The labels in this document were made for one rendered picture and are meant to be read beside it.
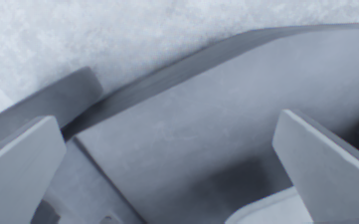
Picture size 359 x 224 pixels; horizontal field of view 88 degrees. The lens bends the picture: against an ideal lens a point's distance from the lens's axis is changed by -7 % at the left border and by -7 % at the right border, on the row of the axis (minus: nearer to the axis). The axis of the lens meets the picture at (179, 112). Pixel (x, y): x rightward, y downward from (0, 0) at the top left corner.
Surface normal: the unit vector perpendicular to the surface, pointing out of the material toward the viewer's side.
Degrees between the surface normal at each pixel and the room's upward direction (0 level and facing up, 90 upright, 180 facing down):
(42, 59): 0
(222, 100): 0
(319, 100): 0
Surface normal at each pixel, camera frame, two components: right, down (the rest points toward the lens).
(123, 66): 0.05, 0.40
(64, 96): 0.75, -0.14
